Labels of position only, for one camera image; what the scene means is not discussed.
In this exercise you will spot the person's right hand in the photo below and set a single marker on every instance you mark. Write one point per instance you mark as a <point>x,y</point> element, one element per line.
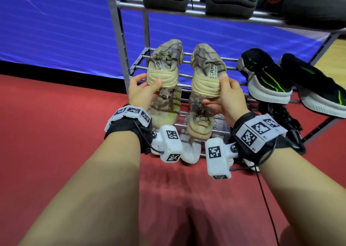
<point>232,102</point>

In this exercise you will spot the pastel iridescent sneaker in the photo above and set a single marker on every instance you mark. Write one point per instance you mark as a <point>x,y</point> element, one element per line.
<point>165,70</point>

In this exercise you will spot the grey metal shoe rack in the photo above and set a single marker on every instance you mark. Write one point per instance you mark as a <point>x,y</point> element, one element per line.
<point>120,37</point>

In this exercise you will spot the cream-soled sneaker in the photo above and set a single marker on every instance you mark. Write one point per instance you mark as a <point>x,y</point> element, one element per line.
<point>206,78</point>

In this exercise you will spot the cream chunky sneaker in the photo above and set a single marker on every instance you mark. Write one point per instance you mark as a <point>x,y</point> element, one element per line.
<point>166,108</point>
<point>200,124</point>

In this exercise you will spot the black lug-sole sneaker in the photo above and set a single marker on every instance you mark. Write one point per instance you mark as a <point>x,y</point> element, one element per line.
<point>232,2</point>

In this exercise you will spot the black marker wristband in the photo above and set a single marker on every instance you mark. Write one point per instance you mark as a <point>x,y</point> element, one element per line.
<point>127,121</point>
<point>256,135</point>

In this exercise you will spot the black marker right wristband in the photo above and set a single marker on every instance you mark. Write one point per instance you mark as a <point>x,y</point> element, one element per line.
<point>256,135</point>

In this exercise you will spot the black ribbed-sole sneaker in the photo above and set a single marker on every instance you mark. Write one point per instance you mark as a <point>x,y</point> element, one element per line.
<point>311,10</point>

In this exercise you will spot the person's right forearm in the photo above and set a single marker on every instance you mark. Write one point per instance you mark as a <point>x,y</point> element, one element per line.
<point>305,200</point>

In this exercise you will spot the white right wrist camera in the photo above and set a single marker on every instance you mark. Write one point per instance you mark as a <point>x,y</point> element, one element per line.
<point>217,159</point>

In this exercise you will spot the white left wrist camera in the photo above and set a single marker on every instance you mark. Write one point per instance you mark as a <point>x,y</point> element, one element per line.
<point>170,146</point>

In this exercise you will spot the person's left forearm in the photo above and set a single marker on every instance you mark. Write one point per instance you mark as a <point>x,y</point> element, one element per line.
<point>89,200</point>

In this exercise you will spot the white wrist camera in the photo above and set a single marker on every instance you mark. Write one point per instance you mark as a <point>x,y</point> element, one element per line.
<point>217,159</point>
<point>170,146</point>

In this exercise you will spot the black grey mesh sneaker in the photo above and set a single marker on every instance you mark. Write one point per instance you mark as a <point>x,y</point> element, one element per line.
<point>286,119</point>

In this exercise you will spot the black green-striped sneaker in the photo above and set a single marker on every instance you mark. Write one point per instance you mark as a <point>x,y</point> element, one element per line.
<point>265,78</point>
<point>319,91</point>

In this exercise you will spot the blue printed banner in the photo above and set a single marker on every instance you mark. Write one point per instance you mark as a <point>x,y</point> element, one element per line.
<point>67,32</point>

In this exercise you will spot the person's right leg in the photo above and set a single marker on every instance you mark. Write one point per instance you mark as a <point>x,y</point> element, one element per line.
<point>290,237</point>

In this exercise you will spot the black marker left wristband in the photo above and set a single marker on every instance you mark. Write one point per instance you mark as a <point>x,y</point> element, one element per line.
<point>127,121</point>

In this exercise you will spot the person's left hand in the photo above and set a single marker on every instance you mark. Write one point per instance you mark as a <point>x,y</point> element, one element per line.
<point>142,94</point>

